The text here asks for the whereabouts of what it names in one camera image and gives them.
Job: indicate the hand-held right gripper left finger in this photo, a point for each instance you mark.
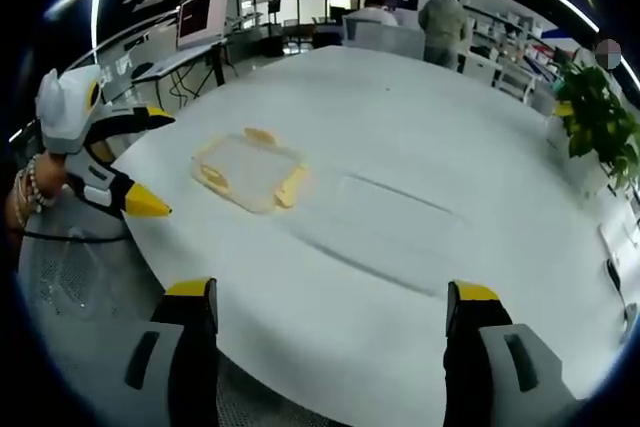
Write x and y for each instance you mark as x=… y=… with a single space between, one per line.
x=197 y=347

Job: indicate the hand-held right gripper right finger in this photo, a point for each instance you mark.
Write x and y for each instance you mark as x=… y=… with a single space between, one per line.
x=465 y=347

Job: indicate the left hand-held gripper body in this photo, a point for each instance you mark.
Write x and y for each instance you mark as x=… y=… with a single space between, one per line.
x=65 y=112

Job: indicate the clear container lid yellow clips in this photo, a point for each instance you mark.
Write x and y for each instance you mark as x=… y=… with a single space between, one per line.
x=247 y=172

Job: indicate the person's left hand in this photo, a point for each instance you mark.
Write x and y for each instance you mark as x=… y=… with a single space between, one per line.
x=50 y=174

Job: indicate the white side desk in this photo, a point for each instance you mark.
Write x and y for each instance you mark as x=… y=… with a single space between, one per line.
x=175 y=59

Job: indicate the grey mesh office chair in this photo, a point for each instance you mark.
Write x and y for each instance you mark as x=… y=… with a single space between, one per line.
x=75 y=277

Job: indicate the computer monitor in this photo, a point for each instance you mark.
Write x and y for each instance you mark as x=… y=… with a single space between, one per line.
x=202 y=14

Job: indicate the white chair with black armrests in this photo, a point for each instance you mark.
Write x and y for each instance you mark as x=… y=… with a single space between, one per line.
x=622 y=267

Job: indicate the green potted plant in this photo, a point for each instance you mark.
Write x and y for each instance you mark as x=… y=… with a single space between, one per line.
x=597 y=107

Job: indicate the white storage shelves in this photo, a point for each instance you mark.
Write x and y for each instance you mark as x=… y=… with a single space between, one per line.
x=510 y=42

